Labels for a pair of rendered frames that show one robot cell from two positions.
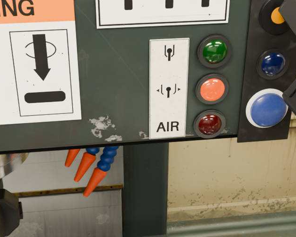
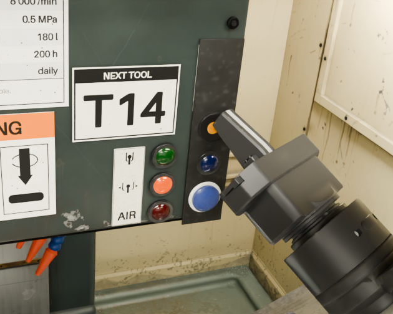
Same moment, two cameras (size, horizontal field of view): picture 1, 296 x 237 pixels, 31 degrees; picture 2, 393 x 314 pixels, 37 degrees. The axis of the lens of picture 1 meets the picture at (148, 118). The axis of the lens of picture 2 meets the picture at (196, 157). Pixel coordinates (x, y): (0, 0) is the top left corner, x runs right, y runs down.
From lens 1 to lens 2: 0.17 m
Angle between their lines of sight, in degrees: 14
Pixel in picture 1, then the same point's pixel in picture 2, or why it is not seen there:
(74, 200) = not seen: outside the picture
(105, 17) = (79, 133)
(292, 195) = (214, 255)
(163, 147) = not seen: hidden behind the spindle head
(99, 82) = (72, 183)
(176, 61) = (135, 164)
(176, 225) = (100, 294)
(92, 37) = (68, 149)
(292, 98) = (227, 197)
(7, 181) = not seen: outside the picture
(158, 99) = (120, 194)
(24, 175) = not seen: outside the picture
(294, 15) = (224, 130)
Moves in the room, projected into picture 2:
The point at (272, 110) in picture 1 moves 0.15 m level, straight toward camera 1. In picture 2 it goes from (209, 198) to (207, 294)
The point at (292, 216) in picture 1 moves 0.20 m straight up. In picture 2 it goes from (214, 275) to (221, 228)
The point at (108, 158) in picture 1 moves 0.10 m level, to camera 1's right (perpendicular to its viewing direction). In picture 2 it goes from (59, 239) to (136, 235)
